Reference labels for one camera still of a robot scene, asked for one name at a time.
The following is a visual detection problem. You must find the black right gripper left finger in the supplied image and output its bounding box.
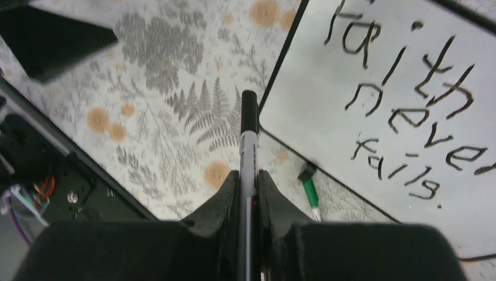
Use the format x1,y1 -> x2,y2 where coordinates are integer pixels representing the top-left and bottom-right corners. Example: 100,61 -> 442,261
14,171 -> 240,280

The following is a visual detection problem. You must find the floral table mat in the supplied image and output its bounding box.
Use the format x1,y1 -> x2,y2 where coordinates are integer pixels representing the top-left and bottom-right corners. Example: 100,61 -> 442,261
0,0 -> 496,281

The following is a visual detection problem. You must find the green capped marker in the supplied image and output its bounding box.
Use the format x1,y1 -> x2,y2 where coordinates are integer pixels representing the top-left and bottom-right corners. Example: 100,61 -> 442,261
297,162 -> 323,222

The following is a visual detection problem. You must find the black marker cap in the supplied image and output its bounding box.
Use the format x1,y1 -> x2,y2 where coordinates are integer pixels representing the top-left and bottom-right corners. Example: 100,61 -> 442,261
240,90 -> 259,133

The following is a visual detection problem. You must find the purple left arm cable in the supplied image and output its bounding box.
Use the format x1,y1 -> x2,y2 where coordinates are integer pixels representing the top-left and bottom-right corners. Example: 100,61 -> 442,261
4,194 -> 34,247

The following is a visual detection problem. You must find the black capped whiteboard marker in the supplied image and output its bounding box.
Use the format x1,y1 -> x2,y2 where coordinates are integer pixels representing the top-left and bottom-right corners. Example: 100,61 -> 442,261
237,90 -> 260,281

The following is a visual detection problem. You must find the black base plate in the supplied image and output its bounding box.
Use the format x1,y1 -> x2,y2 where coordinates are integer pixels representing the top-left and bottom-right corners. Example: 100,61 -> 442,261
0,77 -> 158,222

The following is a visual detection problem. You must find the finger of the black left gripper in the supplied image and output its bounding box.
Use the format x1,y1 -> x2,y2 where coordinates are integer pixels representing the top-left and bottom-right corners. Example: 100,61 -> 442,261
1,4 -> 118,82

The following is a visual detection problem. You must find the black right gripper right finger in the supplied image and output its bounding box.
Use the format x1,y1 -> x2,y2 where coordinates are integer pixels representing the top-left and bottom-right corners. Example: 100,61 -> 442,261
258,170 -> 466,280

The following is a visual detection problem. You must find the small black-framed whiteboard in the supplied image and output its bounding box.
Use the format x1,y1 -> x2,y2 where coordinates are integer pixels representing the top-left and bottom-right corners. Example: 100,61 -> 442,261
260,1 -> 495,259

